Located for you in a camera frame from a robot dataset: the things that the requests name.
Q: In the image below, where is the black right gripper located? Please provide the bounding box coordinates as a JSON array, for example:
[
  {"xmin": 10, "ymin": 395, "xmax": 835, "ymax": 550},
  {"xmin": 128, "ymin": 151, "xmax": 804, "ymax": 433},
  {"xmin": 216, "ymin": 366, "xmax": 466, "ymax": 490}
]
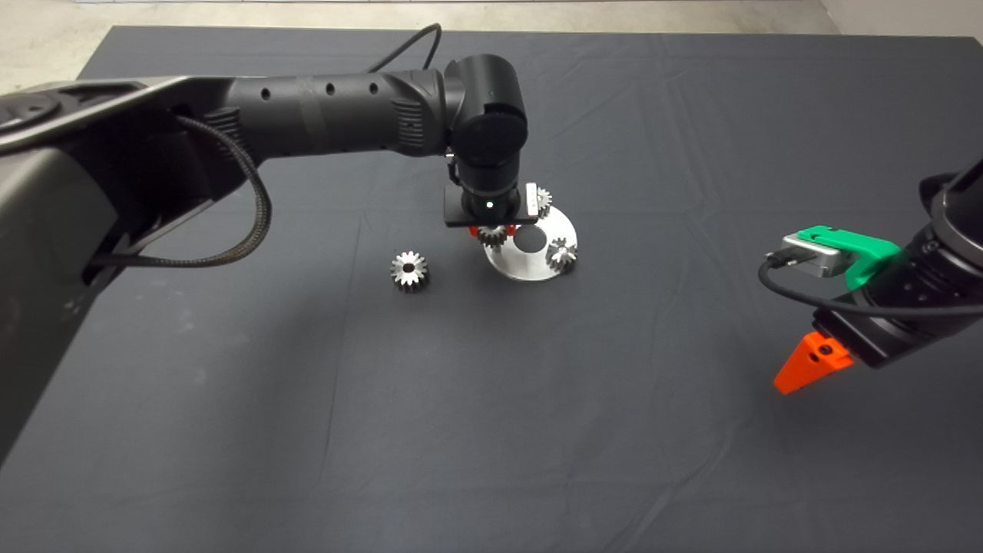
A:
[{"xmin": 773, "ymin": 307, "xmax": 970, "ymax": 395}]

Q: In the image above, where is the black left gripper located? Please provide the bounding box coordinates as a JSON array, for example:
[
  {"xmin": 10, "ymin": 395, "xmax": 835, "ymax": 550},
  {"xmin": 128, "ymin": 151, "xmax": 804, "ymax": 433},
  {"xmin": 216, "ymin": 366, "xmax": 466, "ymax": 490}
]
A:
[{"xmin": 444, "ymin": 183, "xmax": 538, "ymax": 238}]

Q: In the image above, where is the larger steel gear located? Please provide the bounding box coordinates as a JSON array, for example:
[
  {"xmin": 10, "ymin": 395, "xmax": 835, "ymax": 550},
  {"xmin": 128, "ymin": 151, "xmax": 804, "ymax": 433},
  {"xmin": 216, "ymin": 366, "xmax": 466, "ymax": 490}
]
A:
[{"xmin": 389, "ymin": 250, "xmax": 431, "ymax": 294}]

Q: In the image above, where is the round metal plate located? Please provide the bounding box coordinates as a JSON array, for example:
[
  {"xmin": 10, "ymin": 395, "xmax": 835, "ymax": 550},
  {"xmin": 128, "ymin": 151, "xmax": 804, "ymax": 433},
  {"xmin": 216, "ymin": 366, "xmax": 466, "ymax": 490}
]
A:
[{"xmin": 484, "ymin": 206, "xmax": 578, "ymax": 282}]

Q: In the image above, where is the dark grey table cloth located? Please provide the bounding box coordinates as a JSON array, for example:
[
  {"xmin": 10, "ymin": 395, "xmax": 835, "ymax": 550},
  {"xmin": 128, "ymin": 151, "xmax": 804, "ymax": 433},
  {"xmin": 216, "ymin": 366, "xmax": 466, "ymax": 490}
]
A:
[{"xmin": 0, "ymin": 25, "xmax": 983, "ymax": 553}]

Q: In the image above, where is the black right camera cable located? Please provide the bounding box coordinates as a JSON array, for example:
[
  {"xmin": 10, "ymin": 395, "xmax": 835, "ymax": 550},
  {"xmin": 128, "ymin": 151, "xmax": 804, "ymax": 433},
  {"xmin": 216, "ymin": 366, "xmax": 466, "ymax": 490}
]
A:
[{"xmin": 758, "ymin": 252, "xmax": 983, "ymax": 320}]

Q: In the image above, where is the black camera cable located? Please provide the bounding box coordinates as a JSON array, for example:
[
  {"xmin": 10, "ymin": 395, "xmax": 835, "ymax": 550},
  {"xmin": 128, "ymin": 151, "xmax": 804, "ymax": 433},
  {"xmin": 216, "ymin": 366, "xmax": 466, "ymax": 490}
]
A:
[
  {"xmin": 369, "ymin": 23, "xmax": 444, "ymax": 74},
  {"xmin": 758, "ymin": 252, "xmax": 983, "ymax": 320}
]

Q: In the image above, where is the silver right camera box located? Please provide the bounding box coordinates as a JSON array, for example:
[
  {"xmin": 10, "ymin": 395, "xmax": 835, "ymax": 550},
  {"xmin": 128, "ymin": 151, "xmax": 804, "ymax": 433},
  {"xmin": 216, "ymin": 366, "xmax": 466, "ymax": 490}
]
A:
[{"xmin": 782, "ymin": 234, "xmax": 852, "ymax": 279}]

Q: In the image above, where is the green right camera mount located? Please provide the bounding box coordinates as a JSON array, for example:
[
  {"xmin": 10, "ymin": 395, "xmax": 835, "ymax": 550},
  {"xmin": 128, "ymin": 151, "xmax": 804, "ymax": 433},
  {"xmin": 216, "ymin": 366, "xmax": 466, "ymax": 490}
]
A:
[{"xmin": 796, "ymin": 225, "xmax": 901, "ymax": 291}]

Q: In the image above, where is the black left camera cable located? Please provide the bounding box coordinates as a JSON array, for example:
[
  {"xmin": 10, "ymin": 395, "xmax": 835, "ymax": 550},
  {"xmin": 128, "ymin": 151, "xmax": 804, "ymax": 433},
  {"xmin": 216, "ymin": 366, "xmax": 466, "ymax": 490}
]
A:
[{"xmin": 369, "ymin": 23, "xmax": 444, "ymax": 74}]

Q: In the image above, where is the braided left arm cable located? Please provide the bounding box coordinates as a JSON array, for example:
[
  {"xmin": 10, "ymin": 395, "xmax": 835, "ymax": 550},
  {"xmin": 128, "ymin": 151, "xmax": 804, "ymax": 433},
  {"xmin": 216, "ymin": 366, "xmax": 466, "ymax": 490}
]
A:
[{"xmin": 88, "ymin": 115, "xmax": 273, "ymax": 268}]

